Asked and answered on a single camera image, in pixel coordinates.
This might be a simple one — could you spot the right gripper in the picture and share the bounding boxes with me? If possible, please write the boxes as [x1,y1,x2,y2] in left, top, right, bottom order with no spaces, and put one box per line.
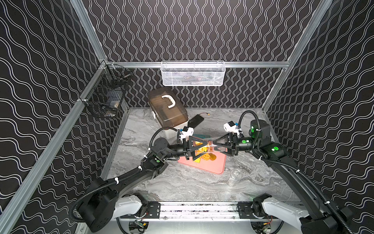
[213,134,260,155]

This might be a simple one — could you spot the pretzel shaped cookie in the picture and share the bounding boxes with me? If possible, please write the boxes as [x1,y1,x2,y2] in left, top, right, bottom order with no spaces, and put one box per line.
[201,154,211,160]

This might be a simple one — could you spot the brown round cookie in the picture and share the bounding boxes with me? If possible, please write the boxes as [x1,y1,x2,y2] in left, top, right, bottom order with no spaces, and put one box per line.
[209,154,217,161]

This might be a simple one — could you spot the clear jar dark cookies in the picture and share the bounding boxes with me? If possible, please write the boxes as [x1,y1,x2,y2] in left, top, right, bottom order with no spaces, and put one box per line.
[194,140,221,153]

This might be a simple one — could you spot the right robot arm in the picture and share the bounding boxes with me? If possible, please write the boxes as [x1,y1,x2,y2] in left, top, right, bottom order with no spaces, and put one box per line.
[213,110,353,234]

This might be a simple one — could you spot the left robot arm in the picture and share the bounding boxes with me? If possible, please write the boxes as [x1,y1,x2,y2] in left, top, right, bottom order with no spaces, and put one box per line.
[68,127,208,233]

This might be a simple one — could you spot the teal utility knife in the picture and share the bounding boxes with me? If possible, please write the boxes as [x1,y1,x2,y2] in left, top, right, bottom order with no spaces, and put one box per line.
[193,134,211,139]

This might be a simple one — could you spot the pink plastic tray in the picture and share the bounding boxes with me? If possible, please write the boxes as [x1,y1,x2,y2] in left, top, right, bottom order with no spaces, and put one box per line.
[178,152,227,175]

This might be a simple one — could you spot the black battery pack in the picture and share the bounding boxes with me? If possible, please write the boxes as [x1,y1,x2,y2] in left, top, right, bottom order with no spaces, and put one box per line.
[188,114,205,129]

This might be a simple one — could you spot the white box brown lid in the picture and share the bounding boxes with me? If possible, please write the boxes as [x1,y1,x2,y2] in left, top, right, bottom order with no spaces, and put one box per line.
[148,87,189,131]

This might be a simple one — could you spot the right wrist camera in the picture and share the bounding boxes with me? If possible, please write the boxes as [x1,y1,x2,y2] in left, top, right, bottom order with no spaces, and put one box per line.
[224,121,239,134]

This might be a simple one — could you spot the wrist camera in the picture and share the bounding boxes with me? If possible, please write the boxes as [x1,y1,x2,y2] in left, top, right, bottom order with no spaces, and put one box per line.
[224,121,239,134]
[179,126,194,141]

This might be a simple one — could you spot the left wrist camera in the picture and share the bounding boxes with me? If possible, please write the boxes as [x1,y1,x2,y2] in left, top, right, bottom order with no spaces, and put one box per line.
[179,126,194,141]

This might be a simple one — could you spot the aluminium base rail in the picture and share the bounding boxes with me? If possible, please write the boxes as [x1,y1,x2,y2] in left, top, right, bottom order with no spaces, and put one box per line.
[81,201,319,221]

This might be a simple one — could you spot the white mesh wall basket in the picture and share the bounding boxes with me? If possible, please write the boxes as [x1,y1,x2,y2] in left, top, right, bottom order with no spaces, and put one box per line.
[160,60,226,86]

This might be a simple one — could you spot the black wire wall basket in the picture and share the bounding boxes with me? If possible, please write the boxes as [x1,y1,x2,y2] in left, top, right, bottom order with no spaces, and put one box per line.
[84,64,133,119]

